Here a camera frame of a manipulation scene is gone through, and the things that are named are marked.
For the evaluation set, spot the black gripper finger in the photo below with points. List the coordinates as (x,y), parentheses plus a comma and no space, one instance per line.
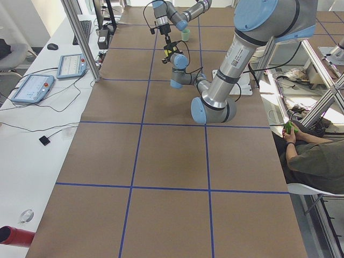
(167,39)

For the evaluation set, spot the black computer mouse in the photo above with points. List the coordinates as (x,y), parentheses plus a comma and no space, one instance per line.
(52,46)

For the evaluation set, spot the yellow plastic cup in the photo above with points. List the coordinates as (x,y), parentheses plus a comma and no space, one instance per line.
(170,50)

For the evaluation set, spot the near blue teach pendant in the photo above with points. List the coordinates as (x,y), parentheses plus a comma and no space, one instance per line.
(33,89)

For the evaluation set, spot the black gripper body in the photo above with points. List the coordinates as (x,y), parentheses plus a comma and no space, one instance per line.
(164,29)
(170,50)

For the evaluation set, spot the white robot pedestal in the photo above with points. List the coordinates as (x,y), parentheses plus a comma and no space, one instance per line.
(245,87)

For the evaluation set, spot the seated person dark shirt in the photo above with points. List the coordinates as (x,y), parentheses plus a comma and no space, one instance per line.
(309,159)

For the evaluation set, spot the blue teach pendant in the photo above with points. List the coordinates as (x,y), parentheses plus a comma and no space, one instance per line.
(33,89)
(71,66)

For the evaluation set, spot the green handheld controller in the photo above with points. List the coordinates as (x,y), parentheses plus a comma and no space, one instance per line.
(288,126)

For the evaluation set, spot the black keyboard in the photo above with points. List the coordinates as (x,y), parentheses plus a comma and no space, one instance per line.
(86,28)

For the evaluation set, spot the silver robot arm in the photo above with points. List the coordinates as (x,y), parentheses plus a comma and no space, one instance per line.
(165,12)
(256,22)

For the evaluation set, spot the green plastic cup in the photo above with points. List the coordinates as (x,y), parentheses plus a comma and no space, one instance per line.
(185,35)

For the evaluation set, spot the small black square pad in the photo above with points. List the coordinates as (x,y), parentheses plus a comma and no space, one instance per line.
(44,140)

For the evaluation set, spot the black power adapter box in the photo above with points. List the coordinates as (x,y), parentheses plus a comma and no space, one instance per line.
(103,39)

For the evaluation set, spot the red cylinder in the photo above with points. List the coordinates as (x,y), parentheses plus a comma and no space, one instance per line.
(16,237)

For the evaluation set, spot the aluminium frame post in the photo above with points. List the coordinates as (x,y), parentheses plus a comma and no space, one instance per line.
(77,29)

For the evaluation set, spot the far blue teach pendant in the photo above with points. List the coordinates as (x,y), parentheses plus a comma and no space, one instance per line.
(71,66)

